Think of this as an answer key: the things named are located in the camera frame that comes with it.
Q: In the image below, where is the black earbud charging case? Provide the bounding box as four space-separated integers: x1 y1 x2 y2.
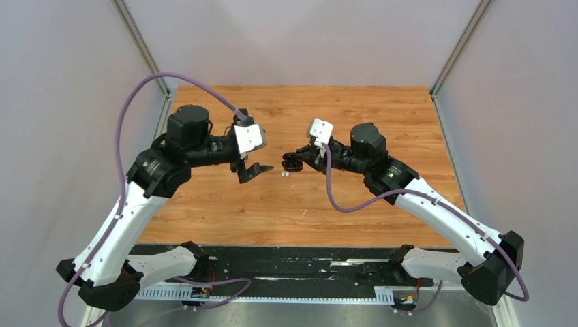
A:
282 153 303 172

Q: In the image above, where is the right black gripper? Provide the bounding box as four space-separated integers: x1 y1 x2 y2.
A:
295 139 369 175

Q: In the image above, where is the aluminium frame post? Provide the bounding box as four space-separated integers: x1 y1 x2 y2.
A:
110 0 160 74
429 0 494 99

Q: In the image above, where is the right aluminium frame post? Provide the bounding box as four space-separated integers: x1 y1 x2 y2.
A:
429 0 494 99

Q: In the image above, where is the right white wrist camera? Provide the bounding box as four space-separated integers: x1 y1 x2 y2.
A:
307 118 334 149

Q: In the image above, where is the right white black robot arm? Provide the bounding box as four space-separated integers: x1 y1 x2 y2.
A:
282 119 530 305

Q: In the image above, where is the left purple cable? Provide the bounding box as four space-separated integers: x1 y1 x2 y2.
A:
57 72 253 327

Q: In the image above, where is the left aluminium frame post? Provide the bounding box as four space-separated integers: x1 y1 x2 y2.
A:
110 0 160 74

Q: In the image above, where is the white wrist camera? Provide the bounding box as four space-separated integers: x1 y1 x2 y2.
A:
307 118 334 149
233 124 267 154

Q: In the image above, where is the grey slotted cable duct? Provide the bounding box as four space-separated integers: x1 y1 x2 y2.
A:
136 281 395 305

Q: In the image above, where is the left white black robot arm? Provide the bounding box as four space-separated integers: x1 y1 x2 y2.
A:
57 105 269 312

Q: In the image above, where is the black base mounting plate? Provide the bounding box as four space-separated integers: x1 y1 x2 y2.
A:
131 243 482 300

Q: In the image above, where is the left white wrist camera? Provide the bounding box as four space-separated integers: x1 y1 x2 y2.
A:
233 124 267 154

